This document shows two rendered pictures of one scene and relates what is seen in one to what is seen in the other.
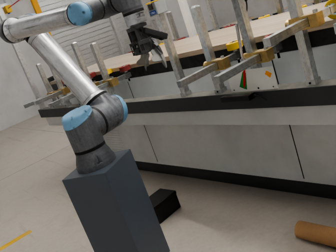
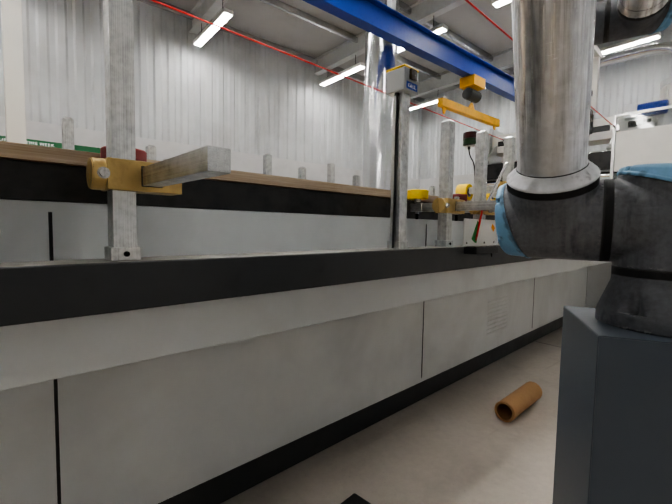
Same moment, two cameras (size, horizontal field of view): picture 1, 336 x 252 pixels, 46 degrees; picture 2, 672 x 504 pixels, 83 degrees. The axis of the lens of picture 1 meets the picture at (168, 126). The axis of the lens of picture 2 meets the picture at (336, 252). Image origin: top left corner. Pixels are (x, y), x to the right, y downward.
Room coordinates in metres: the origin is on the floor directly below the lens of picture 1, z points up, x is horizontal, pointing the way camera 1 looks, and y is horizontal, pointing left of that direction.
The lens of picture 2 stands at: (2.44, 0.95, 0.76)
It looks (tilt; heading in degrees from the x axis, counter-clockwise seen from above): 4 degrees down; 263
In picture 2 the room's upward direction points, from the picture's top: 1 degrees clockwise
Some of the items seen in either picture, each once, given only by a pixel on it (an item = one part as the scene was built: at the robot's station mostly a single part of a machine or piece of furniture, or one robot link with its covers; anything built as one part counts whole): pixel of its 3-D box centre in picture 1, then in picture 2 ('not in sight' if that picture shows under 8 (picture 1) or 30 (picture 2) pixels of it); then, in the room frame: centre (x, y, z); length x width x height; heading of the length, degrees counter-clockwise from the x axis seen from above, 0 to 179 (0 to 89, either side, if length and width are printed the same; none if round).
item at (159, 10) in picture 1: (157, 8); (402, 84); (2.12, -0.15, 1.18); 0.07 x 0.07 x 0.08; 36
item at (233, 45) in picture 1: (236, 52); (417, 204); (1.96, -0.44, 0.85); 0.08 x 0.08 x 0.11
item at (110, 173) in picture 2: (109, 82); (136, 177); (2.70, 0.27, 0.84); 0.14 x 0.06 x 0.05; 36
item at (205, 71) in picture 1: (211, 68); (465, 206); (1.85, -0.28, 0.84); 0.44 x 0.03 x 0.04; 126
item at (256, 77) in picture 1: (250, 80); (480, 232); (1.72, -0.41, 0.75); 0.26 x 0.01 x 0.10; 36
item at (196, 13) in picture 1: (209, 54); (445, 190); (1.91, -0.30, 0.89); 0.04 x 0.04 x 0.48; 36
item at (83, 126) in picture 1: (83, 127); (662, 217); (1.81, 0.37, 0.79); 0.17 x 0.15 x 0.18; 140
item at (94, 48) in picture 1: (105, 76); (120, 149); (2.72, 0.28, 0.88); 0.04 x 0.04 x 0.48; 36
